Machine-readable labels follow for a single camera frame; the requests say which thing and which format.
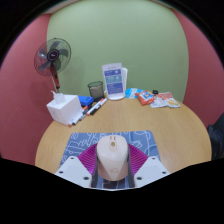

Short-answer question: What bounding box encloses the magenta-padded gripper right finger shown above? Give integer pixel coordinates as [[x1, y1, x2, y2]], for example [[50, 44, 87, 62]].
[[127, 143, 171, 188]]

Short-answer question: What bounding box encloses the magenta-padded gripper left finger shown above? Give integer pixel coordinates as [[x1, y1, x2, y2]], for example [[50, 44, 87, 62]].
[[54, 143, 99, 188]]

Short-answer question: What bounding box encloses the pale pink computer mouse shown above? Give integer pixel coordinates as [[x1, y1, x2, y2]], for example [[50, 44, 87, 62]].
[[95, 134, 130, 182]]

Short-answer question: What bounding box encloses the blue patterned mouse pad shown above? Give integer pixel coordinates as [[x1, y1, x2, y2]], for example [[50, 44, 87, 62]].
[[59, 130, 162, 191]]

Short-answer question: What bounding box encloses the black whiteboard marker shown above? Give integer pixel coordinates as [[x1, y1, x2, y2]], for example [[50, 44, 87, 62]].
[[68, 105, 89, 128], [89, 97, 109, 116]]

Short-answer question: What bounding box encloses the white tissue box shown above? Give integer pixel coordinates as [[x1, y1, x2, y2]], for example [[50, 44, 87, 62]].
[[46, 90, 83, 127]]

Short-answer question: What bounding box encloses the blue whiteboard eraser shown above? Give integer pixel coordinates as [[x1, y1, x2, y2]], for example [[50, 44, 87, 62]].
[[78, 95, 95, 108]]

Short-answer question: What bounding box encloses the orange-red snack packet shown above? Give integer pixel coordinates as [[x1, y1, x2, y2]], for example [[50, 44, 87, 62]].
[[134, 90, 156, 107]]

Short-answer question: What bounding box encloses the large orange white snack packet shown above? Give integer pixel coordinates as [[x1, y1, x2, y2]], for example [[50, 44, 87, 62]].
[[156, 91, 181, 109]]

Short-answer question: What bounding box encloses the blue snack packet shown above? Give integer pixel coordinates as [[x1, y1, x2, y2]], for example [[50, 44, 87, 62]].
[[125, 87, 146, 99]]

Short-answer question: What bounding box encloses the dark mesh pen cup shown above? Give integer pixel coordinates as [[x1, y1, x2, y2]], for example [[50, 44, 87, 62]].
[[87, 80, 105, 101]]

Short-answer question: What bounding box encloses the black office chair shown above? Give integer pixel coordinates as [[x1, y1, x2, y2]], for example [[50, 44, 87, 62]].
[[214, 112, 224, 128]]

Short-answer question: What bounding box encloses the black standing fan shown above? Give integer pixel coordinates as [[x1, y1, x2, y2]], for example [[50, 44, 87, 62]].
[[33, 37, 72, 94]]

